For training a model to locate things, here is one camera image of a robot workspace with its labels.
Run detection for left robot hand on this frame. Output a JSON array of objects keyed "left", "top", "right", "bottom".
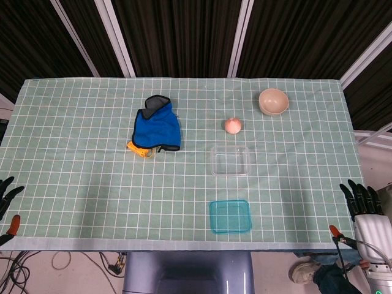
[{"left": 0, "top": 176, "right": 25, "bottom": 246}]

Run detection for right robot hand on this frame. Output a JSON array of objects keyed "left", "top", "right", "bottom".
[{"left": 329, "top": 179, "right": 392, "bottom": 266}]

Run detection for teal container lid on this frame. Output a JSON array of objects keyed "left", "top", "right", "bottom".
[{"left": 209, "top": 199, "right": 252, "bottom": 235}]

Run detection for clear plastic container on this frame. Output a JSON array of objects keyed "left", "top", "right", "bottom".
[{"left": 210, "top": 145, "right": 251, "bottom": 177}]

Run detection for person legs in jeans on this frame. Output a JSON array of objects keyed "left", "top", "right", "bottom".
[{"left": 312, "top": 263, "right": 364, "bottom": 294}]

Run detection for grey sneaker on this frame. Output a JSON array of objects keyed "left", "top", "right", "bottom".
[{"left": 289, "top": 260, "right": 322, "bottom": 285}]

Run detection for green checked tablecloth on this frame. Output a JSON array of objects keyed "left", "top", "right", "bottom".
[{"left": 0, "top": 77, "right": 368, "bottom": 252}]

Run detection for beige bowl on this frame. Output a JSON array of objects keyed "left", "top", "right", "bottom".
[{"left": 258, "top": 88, "right": 290, "bottom": 116}]

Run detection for blue cloth with black trim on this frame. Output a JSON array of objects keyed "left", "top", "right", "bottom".
[{"left": 131, "top": 94, "right": 182, "bottom": 152}]

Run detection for pink onion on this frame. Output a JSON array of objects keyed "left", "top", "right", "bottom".
[{"left": 225, "top": 117, "right": 244, "bottom": 135}]

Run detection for blue-grey robot torso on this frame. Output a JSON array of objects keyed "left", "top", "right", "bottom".
[{"left": 122, "top": 251, "right": 255, "bottom": 294}]

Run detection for dark pleated curtain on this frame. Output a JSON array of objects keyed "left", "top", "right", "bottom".
[{"left": 0, "top": 0, "right": 392, "bottom": 132}]

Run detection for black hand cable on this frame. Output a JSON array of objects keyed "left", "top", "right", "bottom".
[{"left": 333, "top": 235, "right": 353, "bottom": 279}]

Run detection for black floor cable bundle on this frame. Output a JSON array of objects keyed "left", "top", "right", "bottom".
[{"left": 0, "top": 251, "right": 40, "bottom": 294}]

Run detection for white metal floor rail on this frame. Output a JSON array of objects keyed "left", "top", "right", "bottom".
[
  {"left": 353, "top": 122, "right": 392, "bottom": 151},
  {"left": 0, "top": 93, "right": 15, "bottom": 110}
]

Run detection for black cable with plug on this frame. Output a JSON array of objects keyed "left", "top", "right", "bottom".
[{"left": 82, "top": 251, "right": 127, "bottom": 278}]

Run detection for thin white frame post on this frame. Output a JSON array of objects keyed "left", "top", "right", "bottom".
[{"left": 50, "top": 0, "right": 100, "bottom": 77}]

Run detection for white slanted frame post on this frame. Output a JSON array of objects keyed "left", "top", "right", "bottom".
[{"left": 339, "top": 20, "right": 392, "bottom": 90}]

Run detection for wide white frame post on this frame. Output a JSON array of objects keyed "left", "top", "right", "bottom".
[{"left": 94, "top": 0, "right": 135, "bottom": 77}]

